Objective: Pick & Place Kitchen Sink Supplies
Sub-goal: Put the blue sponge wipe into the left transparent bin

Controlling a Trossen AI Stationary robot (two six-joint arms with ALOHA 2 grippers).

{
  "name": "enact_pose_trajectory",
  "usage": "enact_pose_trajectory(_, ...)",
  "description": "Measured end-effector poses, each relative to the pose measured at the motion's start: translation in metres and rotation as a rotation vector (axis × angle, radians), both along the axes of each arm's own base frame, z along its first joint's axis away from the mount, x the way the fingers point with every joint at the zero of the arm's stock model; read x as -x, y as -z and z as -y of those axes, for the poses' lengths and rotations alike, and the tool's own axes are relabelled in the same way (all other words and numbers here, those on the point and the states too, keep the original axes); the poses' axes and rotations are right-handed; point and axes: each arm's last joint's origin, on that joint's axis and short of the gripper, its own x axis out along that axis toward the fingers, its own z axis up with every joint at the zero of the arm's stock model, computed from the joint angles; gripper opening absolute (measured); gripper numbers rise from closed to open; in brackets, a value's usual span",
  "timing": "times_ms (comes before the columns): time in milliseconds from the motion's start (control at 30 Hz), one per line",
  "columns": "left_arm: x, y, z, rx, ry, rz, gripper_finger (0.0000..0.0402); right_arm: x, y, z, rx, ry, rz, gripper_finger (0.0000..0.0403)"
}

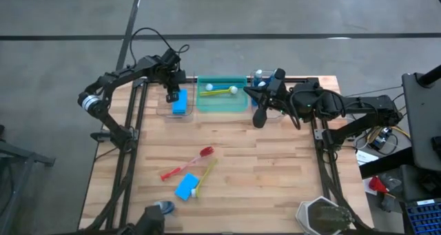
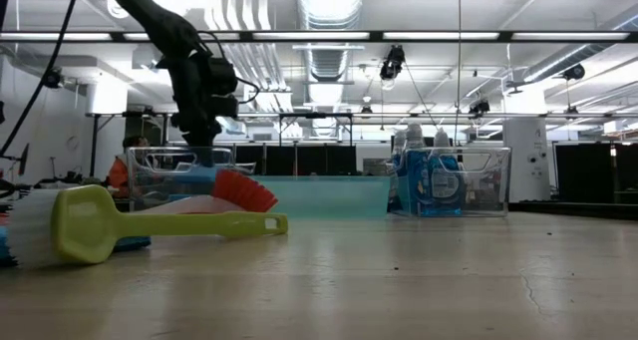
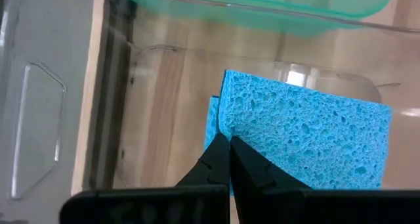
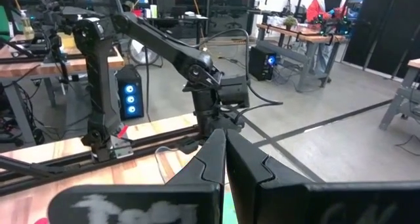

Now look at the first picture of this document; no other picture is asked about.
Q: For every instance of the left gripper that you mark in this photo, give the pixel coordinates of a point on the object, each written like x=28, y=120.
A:
x=175, y=78

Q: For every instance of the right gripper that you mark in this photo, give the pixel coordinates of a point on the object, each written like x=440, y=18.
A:
x=275, y=95

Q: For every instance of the blue cellulose sponge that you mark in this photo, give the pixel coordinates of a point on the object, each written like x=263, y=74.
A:
x=181, y=104
x=186, y=186

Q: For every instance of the teal dish brush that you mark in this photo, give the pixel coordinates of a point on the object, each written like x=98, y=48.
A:
x=209, y=87

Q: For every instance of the yellow-green dish brush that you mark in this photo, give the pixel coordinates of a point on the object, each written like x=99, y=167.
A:
x=215, y=92
x=193, y=193

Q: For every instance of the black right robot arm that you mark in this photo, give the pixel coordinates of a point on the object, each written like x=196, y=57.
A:
x=361, y=104

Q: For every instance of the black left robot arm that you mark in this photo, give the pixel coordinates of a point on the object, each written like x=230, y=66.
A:
x=120, y=73

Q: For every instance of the teal plastic bin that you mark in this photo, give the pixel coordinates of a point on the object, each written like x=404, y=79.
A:
x=220, y=104

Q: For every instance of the red dish brush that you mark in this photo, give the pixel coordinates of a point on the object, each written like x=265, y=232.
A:
x=206, y=151

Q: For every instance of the white paper sheet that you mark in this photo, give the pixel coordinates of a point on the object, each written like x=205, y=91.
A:
x=366, y=157

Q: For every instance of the white hexagonal plant pot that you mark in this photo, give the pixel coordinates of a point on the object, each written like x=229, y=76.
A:
x=301, y=214

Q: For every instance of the small electronics box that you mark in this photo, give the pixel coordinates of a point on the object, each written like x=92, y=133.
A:
x=381, y=139

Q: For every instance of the green cactus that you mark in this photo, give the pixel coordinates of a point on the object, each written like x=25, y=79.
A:
x=330, y=217

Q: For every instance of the black side desk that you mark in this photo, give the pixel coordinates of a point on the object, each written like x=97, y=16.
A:
x=382, y=166

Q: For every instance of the red funnel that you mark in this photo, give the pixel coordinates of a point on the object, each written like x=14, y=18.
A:
x=376, y=185

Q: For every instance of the black tripod stand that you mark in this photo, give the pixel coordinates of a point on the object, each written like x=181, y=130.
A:
x=31, y=155

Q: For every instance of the blue parts organizer box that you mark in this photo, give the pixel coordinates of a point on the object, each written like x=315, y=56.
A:
x=425, y=219

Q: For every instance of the black metal rig frame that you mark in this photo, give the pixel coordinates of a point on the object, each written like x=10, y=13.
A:
x=303, y=79

